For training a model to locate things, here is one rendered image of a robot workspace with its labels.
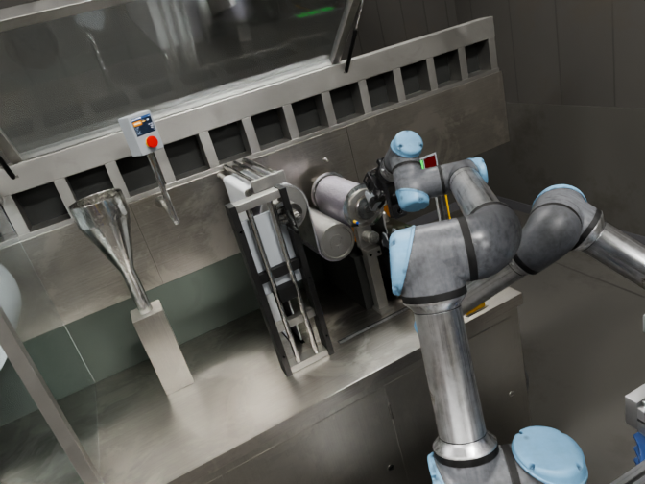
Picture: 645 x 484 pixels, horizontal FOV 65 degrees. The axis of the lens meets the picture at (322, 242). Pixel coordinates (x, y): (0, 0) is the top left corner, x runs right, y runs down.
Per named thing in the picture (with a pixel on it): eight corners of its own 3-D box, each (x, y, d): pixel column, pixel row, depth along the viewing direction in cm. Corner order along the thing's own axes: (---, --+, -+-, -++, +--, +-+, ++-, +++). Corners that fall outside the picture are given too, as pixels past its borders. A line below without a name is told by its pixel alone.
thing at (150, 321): (159, 403, 153) (78, 234, 131) (154, 380, 165) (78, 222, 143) (203, 382, 157) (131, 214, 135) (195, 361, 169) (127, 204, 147)
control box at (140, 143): (146, 156, 128) (130, 116, 124) (131, 157, 132) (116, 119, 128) (168, 147, 132) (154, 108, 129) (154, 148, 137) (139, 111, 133)
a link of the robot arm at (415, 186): (444, 194, 120) (435, 154, 124) (397, 204, 122) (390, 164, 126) (444, 206, 127) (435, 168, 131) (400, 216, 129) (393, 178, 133)
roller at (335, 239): (325, 266, 160) (316, 231, 155) (296, 245, 182) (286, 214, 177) (358, 252, 163) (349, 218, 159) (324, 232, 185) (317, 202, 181)
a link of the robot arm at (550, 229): (590, 254, 104) (431, 351, 136) (593, 230, 113) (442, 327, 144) (549, 215, 104) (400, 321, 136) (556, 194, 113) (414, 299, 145)
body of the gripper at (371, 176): (383, 173, 153) (394, 152, 142) (396, 197, 151) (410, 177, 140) (361, 181, 151) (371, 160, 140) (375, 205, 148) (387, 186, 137)
